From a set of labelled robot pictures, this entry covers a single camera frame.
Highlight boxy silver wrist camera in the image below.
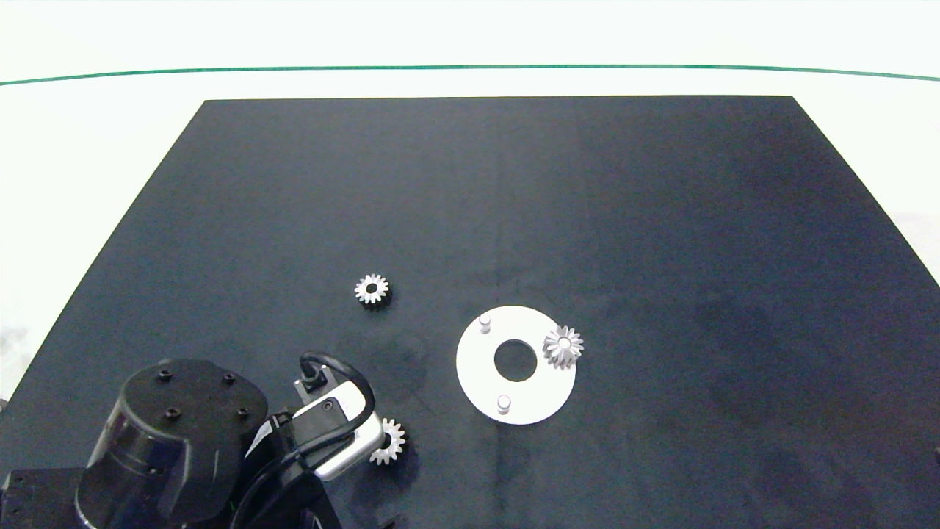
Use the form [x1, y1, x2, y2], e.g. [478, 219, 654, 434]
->
[292, 378, 386, 482]

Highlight dark table mat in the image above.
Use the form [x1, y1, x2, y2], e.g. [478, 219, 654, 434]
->
[0, 96, 940, 529]

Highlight small steel gear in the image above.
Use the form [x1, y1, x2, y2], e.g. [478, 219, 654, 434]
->
[369, 419, 407, 466]
[354, 273, 391, 308]
[543, 325, 585, 370]

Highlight round white plate with pins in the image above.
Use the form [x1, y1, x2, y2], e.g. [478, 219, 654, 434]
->
[456, 306, 577, 425]

